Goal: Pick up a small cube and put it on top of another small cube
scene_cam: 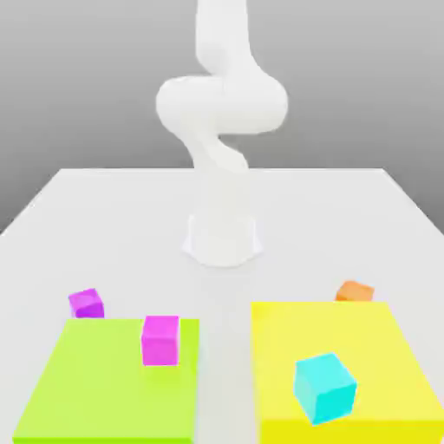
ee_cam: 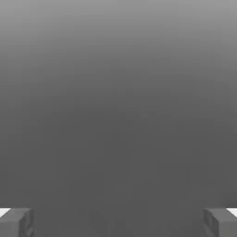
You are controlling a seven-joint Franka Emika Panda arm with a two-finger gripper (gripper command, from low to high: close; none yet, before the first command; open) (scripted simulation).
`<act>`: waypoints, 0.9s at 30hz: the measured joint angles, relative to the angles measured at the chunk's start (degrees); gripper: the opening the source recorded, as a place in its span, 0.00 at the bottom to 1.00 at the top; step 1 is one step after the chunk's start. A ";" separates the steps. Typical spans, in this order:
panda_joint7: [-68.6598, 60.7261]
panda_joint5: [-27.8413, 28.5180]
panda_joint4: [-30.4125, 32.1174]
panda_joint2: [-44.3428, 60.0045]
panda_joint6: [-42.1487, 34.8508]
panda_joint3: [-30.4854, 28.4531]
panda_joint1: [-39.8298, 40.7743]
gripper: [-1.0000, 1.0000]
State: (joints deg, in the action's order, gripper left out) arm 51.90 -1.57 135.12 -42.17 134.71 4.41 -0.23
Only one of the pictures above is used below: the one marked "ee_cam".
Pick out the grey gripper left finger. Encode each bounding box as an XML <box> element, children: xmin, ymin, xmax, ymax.
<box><xmin>0</xmin><ymin>207</ymin><xmax>35</xmax><ymax>237</ymax></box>

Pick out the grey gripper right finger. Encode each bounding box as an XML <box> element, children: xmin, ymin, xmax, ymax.
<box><xmin>203</xmin><ymin>207</ymin><xmax>237</xmax><ymax>237</ymax></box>

